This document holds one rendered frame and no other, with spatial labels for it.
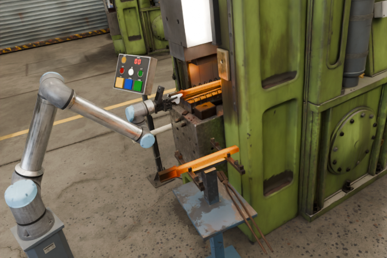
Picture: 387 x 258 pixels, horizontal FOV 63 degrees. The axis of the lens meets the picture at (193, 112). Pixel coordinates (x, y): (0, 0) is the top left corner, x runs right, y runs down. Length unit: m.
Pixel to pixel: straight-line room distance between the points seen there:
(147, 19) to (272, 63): 5.13
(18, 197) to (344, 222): 2.12
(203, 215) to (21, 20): 8.65
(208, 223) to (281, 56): 1.00
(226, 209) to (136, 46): 5.57
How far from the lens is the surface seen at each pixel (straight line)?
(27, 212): 1.89
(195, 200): 1.73
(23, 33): 9.82
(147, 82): 2.37
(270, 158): 2.15
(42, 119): 1.84
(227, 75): 1.78
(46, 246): 2.02
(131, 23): 6.86
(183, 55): 1.91
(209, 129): 1.99
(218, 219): 1.63
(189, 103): 2.04
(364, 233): 2.61
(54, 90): 1.67
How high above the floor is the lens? 1.85
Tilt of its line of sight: 27 degrees down
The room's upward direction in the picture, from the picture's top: 7 degrees counter-clockwise
